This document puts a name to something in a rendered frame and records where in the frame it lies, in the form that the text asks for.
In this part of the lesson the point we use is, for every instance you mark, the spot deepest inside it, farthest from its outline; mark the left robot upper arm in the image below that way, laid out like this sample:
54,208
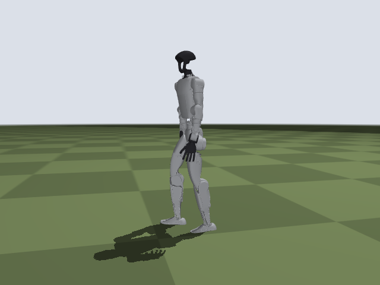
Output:
197,85

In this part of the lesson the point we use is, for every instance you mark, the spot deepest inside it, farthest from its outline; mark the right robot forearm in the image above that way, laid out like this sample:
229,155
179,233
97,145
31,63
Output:
183,125

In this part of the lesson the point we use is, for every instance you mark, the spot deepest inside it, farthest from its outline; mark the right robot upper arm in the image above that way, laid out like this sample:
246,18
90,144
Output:
178,109

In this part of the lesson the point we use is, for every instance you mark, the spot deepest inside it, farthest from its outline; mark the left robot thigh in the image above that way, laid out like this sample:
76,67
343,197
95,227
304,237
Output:
195,167

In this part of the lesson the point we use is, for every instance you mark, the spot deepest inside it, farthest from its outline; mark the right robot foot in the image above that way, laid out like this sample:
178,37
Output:
172,220

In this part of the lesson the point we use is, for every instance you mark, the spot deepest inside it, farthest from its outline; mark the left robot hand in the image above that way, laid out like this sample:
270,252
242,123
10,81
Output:
189,149

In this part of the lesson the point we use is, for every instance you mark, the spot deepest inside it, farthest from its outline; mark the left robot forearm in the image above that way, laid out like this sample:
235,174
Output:
196,122

